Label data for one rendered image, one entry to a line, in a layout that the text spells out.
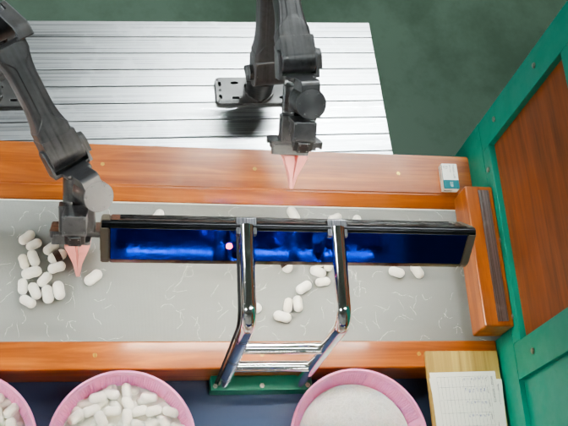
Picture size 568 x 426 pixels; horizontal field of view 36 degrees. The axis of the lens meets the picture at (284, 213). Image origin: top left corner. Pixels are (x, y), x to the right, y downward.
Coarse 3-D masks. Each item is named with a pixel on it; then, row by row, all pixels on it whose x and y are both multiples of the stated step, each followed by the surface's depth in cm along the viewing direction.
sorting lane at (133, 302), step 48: (0, 240) 172; (48, 240) 173; (96, 240) 175; (0, 288) 168; (96, 288) 171; (144, 288) 173; (192, 288) 174; (288, 288) 178; (384, 288) 181; (432, 288) 183; (0, 336) 164; (48, 336) 166; (96, 336) 167; (144, 336) 169; (192, 336) 170; (288, 336) 173; (384, 336) 177; (432, 336) 178; (480, 336) 180
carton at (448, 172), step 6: (444, 168) 190; (450, 168) 190; (456, 168) 191; (444, 174) 189; (450, 174) 190; (456, 174) 190; (444, 180) 189; (450, 180) 189; (456, 180) 189; (444, 186) 188; (450, 186) 188; (456, 186) 189
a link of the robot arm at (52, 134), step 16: (0, 16) 153; (16, 16) 152; (16, 32) 150; (32, 32) 152; (0, 48) 150; (16, 48) 151; (0, 64) 151; (16, 64) 152; (32, 64) 154; (16, 80) 153; (32, 80) 154; (16, 96) 157; (32, 96) 154; (48, 96) 156; (32, 112) 155; (48, 112) 156; (32, 128) 158; (48, 128) 157; (64, 128) 158; (48, 144) 157; (64, 144) 159; (80, 144) 160; (64, 160) 160
